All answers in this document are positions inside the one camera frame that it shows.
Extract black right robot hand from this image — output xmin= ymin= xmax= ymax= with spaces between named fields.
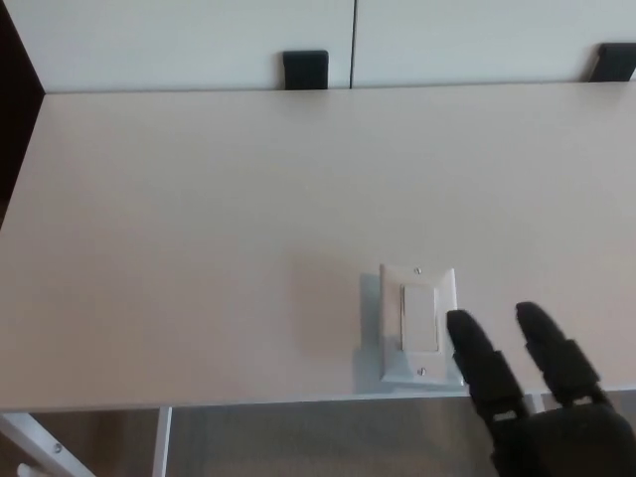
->
xmin=445 ymin=301 xmax=636 ymax=477

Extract white rocker light switch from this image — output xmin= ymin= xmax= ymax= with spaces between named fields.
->
xmin=379 ymin=262 xmax=466 ymax=387

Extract white cabinet door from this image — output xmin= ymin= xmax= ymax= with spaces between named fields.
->
xmin=9 ymin=0 xmax=355 ymax=95
xmin=356 ymin=0 xmax=636 ymax=90

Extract right black bracket clip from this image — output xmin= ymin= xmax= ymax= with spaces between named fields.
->
xmin=589 ymin=43 xmax=636 ymax=83

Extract black bracket clip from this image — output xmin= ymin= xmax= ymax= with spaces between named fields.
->
xmin=589 ymin=43 xmax=636 ymax=83
xmin=282 ymin=49 xmax=330 ymax=91

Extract left black bracket clip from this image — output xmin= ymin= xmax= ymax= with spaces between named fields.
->
xmin=282 ymin=49 xmax=330 ymax=91

